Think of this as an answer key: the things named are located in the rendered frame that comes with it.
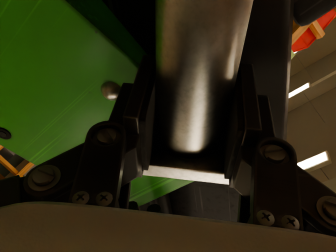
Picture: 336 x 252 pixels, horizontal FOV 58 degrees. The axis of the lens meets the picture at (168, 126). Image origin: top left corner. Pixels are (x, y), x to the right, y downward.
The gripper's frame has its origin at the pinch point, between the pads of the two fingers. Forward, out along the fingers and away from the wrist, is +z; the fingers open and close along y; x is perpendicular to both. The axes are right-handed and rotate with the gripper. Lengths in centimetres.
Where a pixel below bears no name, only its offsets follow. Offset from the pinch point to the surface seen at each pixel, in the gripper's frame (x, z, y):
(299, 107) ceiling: -464, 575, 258
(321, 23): -139, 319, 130
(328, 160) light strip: -287, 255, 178
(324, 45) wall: -412, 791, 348
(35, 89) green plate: -1.6, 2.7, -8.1
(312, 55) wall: -444, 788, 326
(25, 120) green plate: -3.9, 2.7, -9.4
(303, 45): -153, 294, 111
